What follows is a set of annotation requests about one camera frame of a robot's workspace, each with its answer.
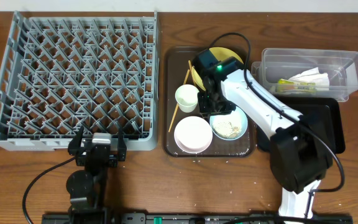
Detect wooden chopstick left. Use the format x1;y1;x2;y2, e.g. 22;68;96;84
168;68;191;133

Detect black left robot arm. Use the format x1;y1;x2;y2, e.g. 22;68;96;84
66;128;127;224

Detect wooden chopstick right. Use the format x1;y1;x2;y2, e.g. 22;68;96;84
188;60;197;86

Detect wooden chopstick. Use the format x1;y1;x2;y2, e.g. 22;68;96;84
188;60;197;86
168;68;191;133

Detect yellow round plate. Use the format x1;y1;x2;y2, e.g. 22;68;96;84
191;47;243;91

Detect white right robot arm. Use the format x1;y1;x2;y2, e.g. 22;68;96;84
191;49;333;222

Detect grey plastic dish rack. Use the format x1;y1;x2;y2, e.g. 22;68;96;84
0;12;160;151

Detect clear plastic waste bin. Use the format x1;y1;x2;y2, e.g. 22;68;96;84
251;48;358;101

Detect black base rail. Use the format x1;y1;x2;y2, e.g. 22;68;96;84
41;213;354;224

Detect white pink bowl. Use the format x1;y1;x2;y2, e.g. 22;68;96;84
173;116;213;154

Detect green snack wrapper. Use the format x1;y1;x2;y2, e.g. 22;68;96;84
276;79;316;93

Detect pale green cup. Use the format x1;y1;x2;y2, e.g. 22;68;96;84
175;84;200;113

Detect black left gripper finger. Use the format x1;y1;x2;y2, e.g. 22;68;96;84
68;126;84;156
117;128;127;161

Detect light blue bowl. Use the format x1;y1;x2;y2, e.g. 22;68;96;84
209;107;248;141

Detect rice and food scraps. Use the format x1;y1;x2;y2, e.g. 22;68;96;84
213;120;242;139

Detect dark brown serving tray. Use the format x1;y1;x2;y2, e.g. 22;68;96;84
162;47;256;157

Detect white napkin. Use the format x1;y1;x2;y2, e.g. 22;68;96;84
288;67;330;90

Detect black waste tray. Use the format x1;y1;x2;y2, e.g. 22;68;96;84
255;96;346;154

